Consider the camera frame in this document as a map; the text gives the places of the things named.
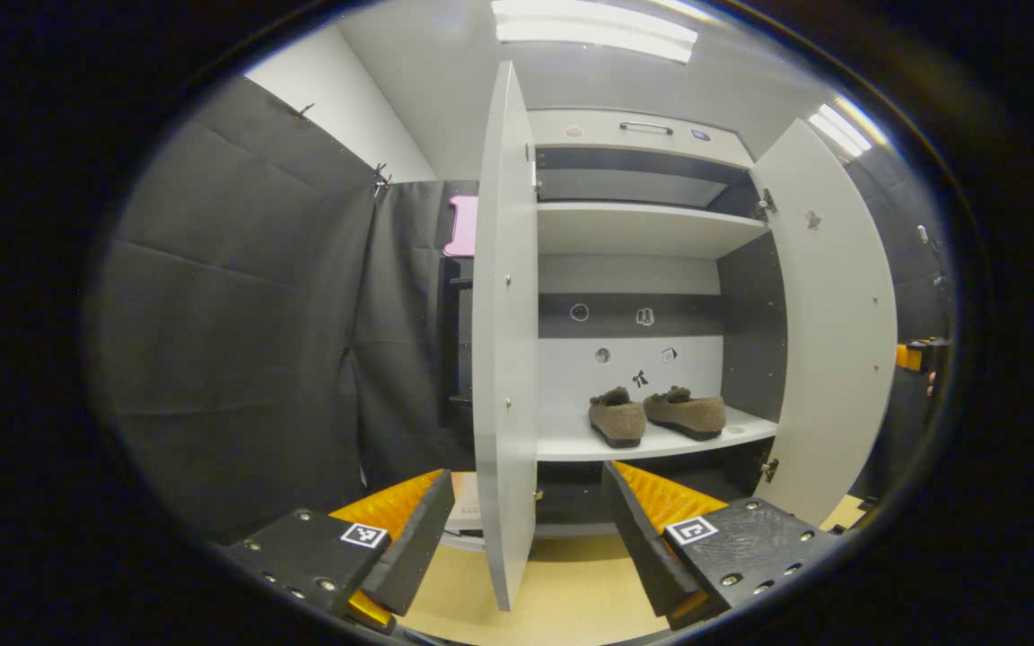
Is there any brown fuzzy shoe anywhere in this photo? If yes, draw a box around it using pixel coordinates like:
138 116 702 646
643 386 727 442
588 387 647 450

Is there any large ceiling light panel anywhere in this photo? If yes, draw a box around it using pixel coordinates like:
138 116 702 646
492 0 699 64

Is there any white shoe cabinet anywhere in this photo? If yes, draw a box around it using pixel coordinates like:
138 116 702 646
526 109 792 539

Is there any small ceiling light panel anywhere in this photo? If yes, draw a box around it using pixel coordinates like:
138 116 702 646
809 103 886 158

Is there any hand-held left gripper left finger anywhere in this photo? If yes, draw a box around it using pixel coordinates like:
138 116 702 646
212 469 457 636

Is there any black left door handle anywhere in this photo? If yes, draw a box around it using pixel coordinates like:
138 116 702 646
434 256 475 427

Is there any white cabinet door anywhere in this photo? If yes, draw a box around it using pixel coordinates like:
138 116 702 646
470 60 540 613
749 118 898 528

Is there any tan cover book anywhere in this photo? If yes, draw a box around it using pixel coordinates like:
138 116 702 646
443 473 484 542

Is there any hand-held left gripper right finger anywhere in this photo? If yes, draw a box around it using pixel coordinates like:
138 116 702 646
602 461 846 629

